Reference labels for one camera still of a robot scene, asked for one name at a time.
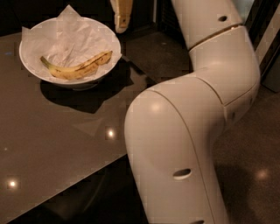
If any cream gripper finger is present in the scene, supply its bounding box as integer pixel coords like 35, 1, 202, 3
110, 0, 133, 33

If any yellow ripe banana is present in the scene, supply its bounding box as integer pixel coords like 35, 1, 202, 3
40, 51, 113, 81

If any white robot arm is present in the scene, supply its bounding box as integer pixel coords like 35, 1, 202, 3
124, 0, 260, 224

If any white ceramic bowl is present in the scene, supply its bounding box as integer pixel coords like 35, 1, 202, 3
18, 16, 123, 92

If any white paper liner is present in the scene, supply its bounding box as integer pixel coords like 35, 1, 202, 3
21, 4, 123, 79

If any black glass door refrigerator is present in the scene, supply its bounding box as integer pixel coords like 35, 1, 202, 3
157, 0, 280, 80

